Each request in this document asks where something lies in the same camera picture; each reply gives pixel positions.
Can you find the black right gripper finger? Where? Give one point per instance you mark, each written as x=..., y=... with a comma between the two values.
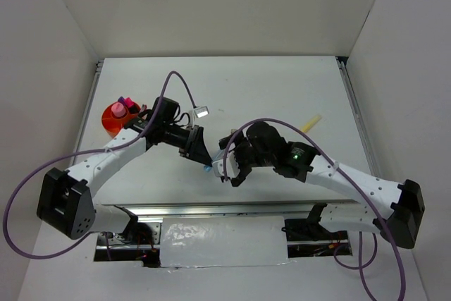
x=236, y=140
x=241, y=177

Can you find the purple marker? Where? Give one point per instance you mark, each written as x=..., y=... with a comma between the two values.
x=122, y=101

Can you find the aluminium right side rail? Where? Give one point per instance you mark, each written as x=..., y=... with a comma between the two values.
x=364, y=137

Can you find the orange round organizer container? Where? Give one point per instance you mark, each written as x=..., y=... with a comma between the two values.
x=113, y=126

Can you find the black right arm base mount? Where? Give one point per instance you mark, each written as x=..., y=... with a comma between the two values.
x=309, y=229

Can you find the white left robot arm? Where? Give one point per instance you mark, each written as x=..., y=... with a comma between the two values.
x=66, y=198

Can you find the pink highlighter black cap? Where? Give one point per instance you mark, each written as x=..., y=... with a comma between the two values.
x=132, y=107

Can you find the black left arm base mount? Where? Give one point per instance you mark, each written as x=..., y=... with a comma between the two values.
x=135, y=232

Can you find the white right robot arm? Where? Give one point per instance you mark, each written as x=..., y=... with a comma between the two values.
x=394, y=210

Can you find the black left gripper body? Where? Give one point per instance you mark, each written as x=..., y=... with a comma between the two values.
x=182, y=139

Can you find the pink eraser in container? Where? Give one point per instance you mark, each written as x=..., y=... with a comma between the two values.
x=118, y=110

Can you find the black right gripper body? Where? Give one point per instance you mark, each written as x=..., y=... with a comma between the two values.
x=246, y=154

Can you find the yellow highlighter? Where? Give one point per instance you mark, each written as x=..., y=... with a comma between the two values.
x=311, y=123

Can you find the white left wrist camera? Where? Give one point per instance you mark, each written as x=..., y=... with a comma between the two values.
x=198, y=112

